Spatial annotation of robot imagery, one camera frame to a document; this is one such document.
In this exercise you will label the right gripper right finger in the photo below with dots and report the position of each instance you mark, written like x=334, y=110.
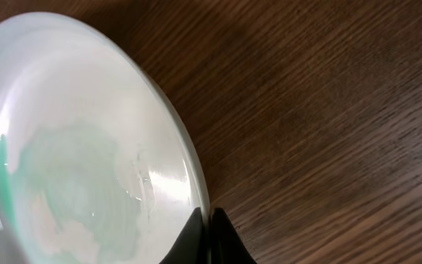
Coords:
x=226, y=245

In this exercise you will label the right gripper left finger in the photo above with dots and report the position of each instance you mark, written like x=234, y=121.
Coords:
x=190, y=246

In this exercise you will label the white plate top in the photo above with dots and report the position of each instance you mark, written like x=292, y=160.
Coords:
x=95, y=164

